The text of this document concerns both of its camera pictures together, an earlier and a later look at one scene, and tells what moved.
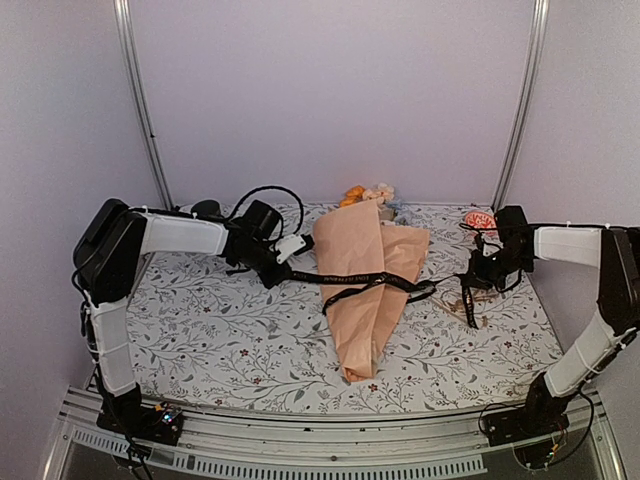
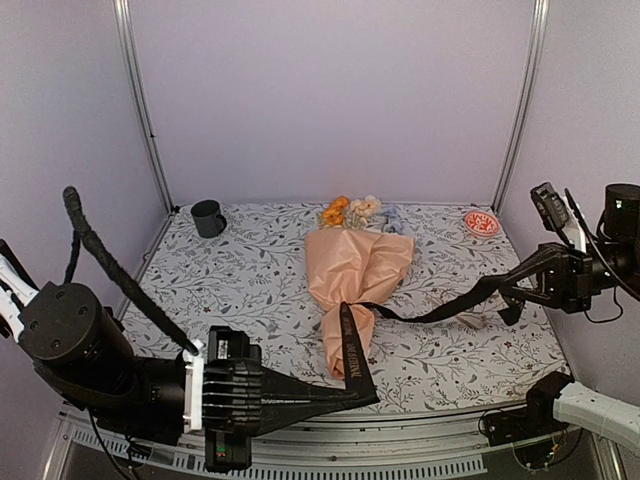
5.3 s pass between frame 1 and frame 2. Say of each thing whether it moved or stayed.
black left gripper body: moved
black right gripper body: moved
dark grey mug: stayed
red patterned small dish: stayed
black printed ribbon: moved
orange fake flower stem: moved
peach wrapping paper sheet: moved
